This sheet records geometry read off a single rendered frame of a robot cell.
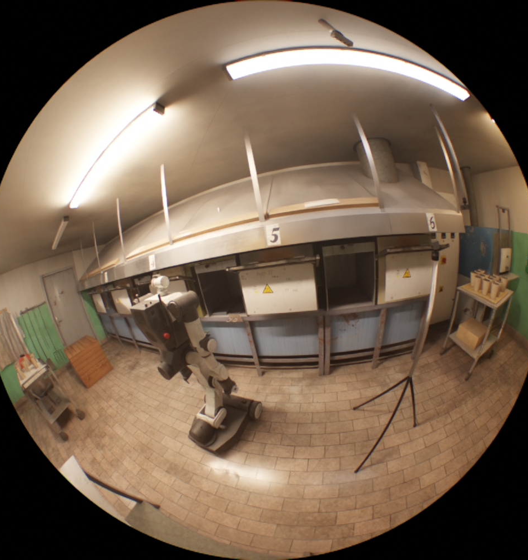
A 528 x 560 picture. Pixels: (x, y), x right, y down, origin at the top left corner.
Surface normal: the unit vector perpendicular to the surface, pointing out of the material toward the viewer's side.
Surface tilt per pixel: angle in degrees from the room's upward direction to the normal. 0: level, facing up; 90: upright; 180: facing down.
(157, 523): 0
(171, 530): 0
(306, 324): 90
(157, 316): 90
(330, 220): 80
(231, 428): 0
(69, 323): 90
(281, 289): 90
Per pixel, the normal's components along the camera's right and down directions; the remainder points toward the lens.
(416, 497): -0.17, -0.96
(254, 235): -0.26, 0.10
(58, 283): 0.96, -0.11
